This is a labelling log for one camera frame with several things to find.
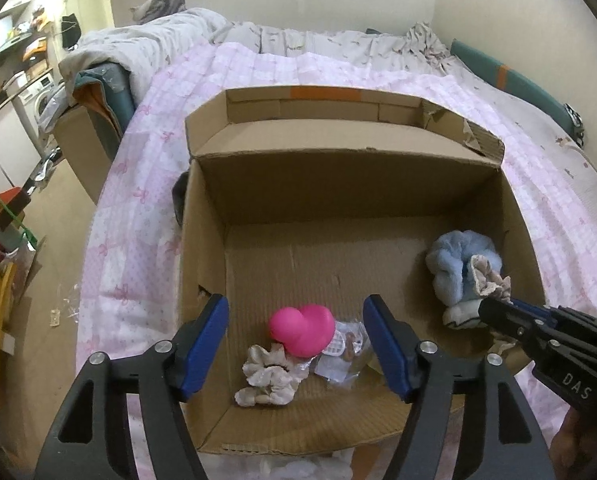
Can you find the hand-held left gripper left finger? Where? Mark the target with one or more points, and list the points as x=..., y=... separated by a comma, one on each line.
x=203, y=350

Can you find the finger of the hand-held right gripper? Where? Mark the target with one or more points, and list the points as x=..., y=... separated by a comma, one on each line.
x=536, y=310
x=508, y=320

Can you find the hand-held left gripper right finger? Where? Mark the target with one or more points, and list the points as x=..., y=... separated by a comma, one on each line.
x=391, y=355

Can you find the blue white fish plush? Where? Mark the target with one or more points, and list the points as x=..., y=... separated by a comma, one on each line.
x=461, y=316

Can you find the beige lace scrunchie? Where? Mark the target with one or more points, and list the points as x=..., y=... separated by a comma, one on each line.
x=486, y=277

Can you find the small clear packet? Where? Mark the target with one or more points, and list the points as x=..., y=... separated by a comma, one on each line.
x=341, y=365

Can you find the cream satin scrunchie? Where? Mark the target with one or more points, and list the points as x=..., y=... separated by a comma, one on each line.
x=268, y=375

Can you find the blue fluffy scrunchie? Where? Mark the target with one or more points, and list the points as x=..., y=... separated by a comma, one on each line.
x=451, y=265

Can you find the pink heart-shaped toy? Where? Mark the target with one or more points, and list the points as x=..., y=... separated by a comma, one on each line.
x=301, y=330

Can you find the brown cardboard box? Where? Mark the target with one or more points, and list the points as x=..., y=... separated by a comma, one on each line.
x=328, y=260

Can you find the person's right hand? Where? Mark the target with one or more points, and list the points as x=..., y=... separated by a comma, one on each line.
x=573, y=442

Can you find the white crumpled wrap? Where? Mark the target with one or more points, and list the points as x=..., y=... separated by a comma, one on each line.
x=298, y=470

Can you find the small white packet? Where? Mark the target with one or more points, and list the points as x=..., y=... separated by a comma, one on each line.
x=56, y=317

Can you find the dark grey striped cloth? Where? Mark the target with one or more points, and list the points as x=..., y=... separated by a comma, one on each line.
x=179, y=200

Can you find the bed with pink quilt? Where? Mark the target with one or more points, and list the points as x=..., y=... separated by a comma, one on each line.
x=143, y=210

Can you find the beige printed bed sheet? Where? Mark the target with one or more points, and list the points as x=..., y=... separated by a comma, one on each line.
x=553, y=125

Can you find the black white patterned cloth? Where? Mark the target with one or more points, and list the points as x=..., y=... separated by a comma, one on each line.
x=576, y=122

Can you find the large plain cardboard box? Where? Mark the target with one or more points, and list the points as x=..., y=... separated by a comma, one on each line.
x=81, y=155

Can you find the teal bolster pillow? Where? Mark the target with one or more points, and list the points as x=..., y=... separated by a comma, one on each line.
x=483, y=62

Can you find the teal orange folded mat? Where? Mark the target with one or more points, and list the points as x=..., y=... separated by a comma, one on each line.
x=103, y=100

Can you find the white floor cabinet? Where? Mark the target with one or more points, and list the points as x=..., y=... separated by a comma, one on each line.
x=8, y=145

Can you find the white washing machine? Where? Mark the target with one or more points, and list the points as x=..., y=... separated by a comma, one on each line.
x=43, y=102

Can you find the grey floral duvet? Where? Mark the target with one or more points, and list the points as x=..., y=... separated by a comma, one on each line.
x=288, y=40

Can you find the black hanging garment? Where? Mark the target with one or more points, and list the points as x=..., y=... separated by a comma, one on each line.
x=71, y=30

